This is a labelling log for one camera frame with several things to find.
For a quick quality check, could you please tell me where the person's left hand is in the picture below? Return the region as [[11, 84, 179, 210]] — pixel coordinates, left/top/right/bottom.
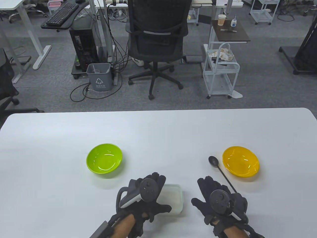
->
[[116, 172, 172, 223]]

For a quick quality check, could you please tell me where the person's right hand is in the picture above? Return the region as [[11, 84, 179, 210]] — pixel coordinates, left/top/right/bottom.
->
[[191, 176, 248, 225]]

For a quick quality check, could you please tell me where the black and white controller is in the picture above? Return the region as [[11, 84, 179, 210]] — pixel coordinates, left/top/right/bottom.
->
[[210, 190, 249, 223], [116, 179, 159, 216]]

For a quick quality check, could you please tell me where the clear plastic sugar container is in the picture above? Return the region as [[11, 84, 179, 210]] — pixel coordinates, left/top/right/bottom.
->
[[158, 184, 184, 215]]

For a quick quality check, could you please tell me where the black long-handled spoon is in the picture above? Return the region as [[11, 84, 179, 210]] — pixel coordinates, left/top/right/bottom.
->
[[208, 156, 238, 193]]

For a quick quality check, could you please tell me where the yellow bowl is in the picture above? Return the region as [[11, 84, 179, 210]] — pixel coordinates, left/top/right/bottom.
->
[[222, 146, 260, 177]]

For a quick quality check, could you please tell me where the green bowl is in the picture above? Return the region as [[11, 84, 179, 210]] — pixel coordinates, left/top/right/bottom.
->
[[86, 143, 123, 174]]

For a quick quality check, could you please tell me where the person's right forearm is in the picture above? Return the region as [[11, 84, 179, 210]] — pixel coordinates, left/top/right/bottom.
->
[[223, 227, 250, 238]]

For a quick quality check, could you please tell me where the person's left forearm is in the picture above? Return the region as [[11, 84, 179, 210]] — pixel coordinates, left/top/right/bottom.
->
[[113, 214, 136, 238]]

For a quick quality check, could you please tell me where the white rolling cart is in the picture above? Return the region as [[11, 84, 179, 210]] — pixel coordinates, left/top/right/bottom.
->
[[203, 42, 240, 99]]

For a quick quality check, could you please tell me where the crumpled white cloth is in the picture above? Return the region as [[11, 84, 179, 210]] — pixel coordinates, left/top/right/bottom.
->
[[208, 48, 234, 61]]

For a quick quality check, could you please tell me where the grey trash bin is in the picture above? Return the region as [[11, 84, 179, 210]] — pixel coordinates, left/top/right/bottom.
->
[[86, 63, 112, 91]]

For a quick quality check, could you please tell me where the black mesh office chair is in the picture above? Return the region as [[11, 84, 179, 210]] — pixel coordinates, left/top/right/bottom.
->
[[125, 0, 192, 100]]

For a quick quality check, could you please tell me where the dark brown side table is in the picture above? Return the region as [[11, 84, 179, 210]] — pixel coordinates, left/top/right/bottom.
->
[[209, 20, 251, 44]]

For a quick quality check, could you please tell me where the black floor stand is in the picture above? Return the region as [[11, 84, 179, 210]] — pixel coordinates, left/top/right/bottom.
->
[[279, 21, 317, 75]]

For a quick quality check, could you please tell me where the small white cart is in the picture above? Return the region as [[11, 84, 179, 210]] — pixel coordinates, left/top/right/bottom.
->
[[187, 6, 200, 26]]

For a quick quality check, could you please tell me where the black computer tower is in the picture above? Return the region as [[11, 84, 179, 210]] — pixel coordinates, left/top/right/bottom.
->
[[69, 27, 99, 72]]

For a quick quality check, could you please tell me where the black swivel chair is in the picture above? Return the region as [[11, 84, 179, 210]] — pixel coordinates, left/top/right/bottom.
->
[[0, 48, 45, 124]]

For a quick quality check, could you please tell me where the black keyboard desk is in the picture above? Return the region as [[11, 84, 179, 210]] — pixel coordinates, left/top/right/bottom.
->
[[41, 1, 90, 32]]

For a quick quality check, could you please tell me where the black keyboard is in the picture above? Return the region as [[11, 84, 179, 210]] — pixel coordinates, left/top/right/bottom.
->
[[46, 2, 79, 26]]

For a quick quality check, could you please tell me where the white standing desk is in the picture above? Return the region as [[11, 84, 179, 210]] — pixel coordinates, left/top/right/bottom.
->
[[0, 0, 52, 83]]

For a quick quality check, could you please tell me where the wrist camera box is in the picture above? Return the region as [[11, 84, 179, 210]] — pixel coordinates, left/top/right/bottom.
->
[[244, 224, 265, 238], [89, 221, 114, 238]]

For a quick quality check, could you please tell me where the white wire cart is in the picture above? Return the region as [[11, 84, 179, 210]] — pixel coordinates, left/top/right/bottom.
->
[[250, 0, 281, 25]]

